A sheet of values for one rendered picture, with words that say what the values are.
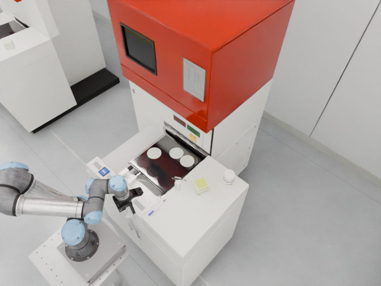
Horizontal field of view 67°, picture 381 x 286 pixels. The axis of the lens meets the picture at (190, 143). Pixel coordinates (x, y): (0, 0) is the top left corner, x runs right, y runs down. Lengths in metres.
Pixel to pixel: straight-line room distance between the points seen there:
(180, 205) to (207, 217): 0.18
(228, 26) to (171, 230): 1.14
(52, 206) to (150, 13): 1.06
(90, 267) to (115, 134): 1.95
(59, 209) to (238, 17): 1.26
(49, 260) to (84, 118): 2.12
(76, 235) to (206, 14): 1.32
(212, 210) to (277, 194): 1.37
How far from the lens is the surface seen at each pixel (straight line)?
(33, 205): 1.45
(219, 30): 1.52
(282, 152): 3.39
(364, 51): 2.82
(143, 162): 2.06
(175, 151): 2.10
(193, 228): 1.74
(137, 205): 1.84
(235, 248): 2.75
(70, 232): 1.68
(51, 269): 1.98
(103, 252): 1.84
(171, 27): 1.54
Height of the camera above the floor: 2.58
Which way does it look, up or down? 52 degrees down
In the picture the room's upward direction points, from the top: 1 degrees clockwise
